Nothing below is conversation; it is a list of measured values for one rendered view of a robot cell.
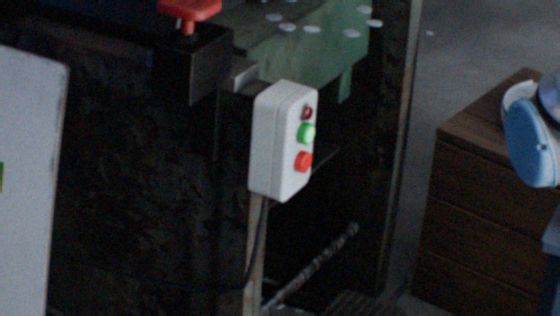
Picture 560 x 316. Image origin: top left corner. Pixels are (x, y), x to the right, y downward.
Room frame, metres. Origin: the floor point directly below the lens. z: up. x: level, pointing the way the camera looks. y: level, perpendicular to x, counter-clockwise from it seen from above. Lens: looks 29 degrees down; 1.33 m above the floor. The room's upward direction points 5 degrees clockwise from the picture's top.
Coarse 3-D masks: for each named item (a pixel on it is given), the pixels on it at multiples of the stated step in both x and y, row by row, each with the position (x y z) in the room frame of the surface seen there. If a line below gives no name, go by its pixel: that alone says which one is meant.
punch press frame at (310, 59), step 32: (0, 0) 1.75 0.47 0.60; (32, 0) 1.69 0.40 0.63; (320, 0) 1.72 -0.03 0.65; (352, 0) 1.80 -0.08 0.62; (128, 32) 1.61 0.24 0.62; (256, 32) 1.58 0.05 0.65; (288, 32) 1.62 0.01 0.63; (320, 32) 1.71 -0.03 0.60; (288, 64) 1.63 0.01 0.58; (320, 64) 1.72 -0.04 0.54; (352, 224) 1.87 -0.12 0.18; (320, 256) 1.77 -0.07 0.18; (288, 288) 1.67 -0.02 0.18
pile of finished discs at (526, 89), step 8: (528, 80) 2.10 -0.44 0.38; (512, 88) 2.06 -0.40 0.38; (520, 88) 2.07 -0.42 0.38; (528, 88) 2.08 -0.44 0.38; (504, 96) 2.02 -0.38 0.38; (512, 96) 2.03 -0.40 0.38; (520, 96) 2.04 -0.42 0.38; (528, 96) 2.04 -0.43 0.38; (504, 104) 1.99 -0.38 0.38; (504, 112) 1.98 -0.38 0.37; (504, 120) 1.96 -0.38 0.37; (504, 128) 1.95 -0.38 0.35
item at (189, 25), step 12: (168, 0) 1.40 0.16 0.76; (180, 0) 1.40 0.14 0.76; (192, 0) 1.40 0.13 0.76; (204, 0) 1.40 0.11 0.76; (216, 0) 1.41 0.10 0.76; (168, 12) 1.38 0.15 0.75; (180, 12) 1.37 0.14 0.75; (192, 12) 1.37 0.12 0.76; (204, 12) 1.37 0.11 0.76; (216, 12) 1.40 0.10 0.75; (192, 24) 1.40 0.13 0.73
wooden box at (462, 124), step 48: (480, 144) 1.89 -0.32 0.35; (432, 192) 1.93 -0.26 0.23; (480, 192) 1.87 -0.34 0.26; (528, 192) 1.82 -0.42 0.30; (432, 240) 1.92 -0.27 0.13; (480, 240) 1.86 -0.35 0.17; (528, 240) 1.81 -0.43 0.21; (432, 288) 1.91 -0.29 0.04; (480, 288) 1.85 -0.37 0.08; (528, 288) 1.80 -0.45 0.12
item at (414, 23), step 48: (384, 0) 1.88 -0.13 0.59; (384, 48) 1.88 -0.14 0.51; (384, 96) 1.87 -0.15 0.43; (336, 144) 1.91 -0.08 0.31; (384, 144) 1.87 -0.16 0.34; (336, 192) 1.90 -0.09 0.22; (384, 192) 1.86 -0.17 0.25; (288, 240) 1.95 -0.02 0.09; (384, 240) 1.87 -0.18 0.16; (336, 288) 1.89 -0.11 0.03; (384, 288) 1.90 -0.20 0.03
